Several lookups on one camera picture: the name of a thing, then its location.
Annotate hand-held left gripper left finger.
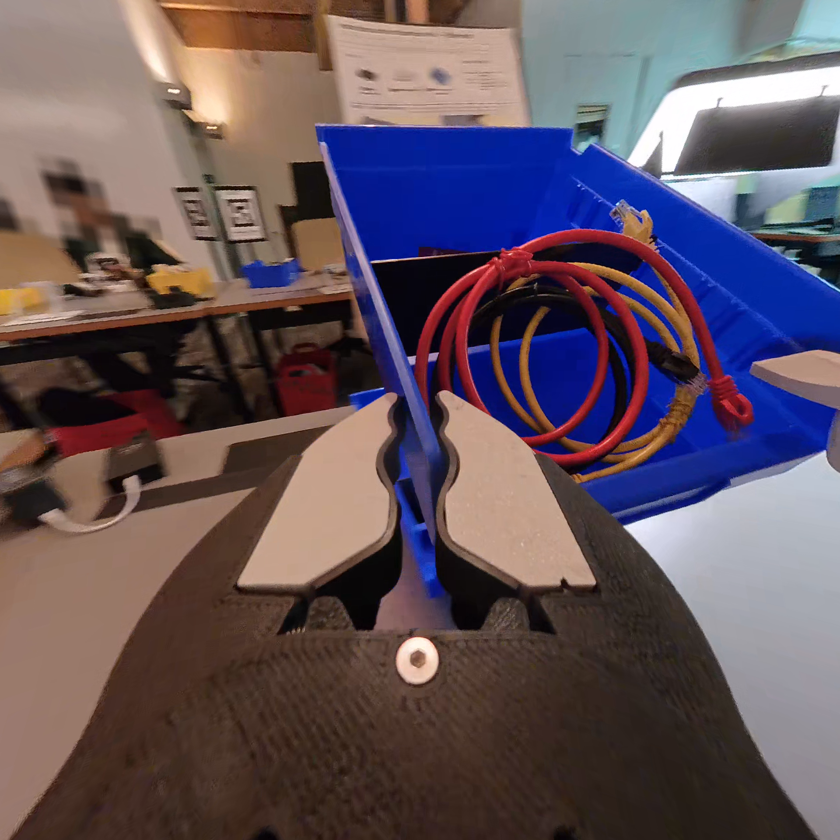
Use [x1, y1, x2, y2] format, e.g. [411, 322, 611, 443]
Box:
[236, 394, 403, 627]

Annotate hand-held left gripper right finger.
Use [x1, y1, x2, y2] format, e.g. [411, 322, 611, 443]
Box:
[433, 390, 598, 627]

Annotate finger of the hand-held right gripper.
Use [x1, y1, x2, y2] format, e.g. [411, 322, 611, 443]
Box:
[750, 350, 840, 409]

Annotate red ethernet cable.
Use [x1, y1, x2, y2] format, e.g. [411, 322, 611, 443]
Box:
[415, 228, 756, 468]

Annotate yellow ethernet cable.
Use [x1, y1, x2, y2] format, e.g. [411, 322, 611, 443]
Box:
[489, 202, 710, 484]

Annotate black ethernet cable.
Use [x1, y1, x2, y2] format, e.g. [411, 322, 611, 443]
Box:
[469, 283, 702, 454]

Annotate blue plastic bin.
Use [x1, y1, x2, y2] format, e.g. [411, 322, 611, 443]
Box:
[316, 123, 840, 598]

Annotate red bag black top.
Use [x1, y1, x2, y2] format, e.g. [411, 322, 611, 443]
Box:
[274, 343, 340, 416]

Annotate small black device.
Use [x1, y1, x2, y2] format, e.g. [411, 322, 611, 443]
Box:
[104, 436, 168, 490]

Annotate wooden table black legs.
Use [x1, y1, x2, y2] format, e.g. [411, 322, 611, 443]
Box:
[0, 279, 361, 421]

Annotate LED panel light on stand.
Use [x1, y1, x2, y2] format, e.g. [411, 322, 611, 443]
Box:
[626, 59, 840, 179]

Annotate small blue bin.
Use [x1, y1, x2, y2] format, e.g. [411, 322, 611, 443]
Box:
[241, 259, 301, 290]

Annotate cardboard box black flap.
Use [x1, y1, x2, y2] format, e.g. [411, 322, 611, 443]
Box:
[279, 161, 347, 271]

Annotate yellow plastic tray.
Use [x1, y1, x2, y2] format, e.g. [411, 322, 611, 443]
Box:
[146, 268, 216, 298]

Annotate framed marker print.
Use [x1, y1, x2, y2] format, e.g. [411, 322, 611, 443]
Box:
[213, 185, 268, 245]
[172, 187, 219, 242]

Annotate clipboard with instruction sheet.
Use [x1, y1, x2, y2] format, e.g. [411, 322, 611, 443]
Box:
[326, 14, 531, 129]

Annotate white cable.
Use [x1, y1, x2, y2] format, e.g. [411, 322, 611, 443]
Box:
[38, 474, 144, 534]

